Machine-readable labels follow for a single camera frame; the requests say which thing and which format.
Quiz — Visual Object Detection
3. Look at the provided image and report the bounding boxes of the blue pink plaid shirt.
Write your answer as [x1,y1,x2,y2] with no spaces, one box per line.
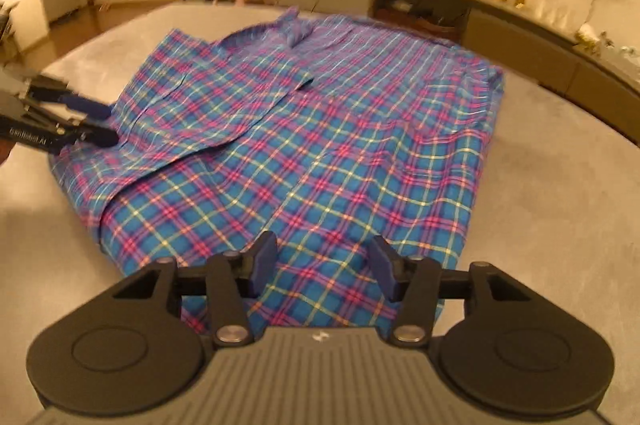
[50,10,504,332]

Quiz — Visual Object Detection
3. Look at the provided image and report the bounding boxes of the glass cups on tray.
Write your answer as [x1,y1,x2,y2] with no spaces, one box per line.
[534,0,570,30]

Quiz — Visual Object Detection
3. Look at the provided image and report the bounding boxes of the grey brown TV cabinet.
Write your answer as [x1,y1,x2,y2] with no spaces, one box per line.
[278,0,639,142]

